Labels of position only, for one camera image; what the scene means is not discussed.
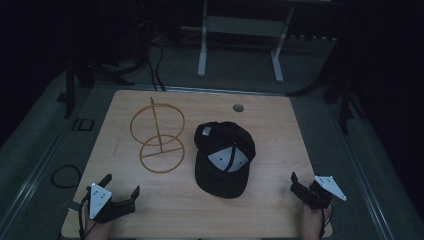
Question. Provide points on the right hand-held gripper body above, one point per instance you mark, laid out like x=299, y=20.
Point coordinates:
x=320, y=193

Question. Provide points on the black baseball cap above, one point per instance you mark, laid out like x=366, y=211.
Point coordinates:
x=220, y=140

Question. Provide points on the grey round table grommet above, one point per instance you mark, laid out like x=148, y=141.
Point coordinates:
x=238, y=108

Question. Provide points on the person's right hand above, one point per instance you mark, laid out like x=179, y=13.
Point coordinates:
x=311, y=221

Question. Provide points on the person's left hand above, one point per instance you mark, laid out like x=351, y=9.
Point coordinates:
x=98, y=230

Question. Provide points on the black rectangular floor bracket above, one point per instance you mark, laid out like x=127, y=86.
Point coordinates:
x=74, y=124

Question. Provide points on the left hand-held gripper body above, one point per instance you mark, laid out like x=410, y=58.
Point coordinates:
x=99, y=200

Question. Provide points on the black tripod stand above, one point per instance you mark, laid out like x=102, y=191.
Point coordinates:
x=345, y=106
x=70, y=90

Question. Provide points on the white metal frame stand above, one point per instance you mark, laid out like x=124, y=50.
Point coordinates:
x=241, y=26

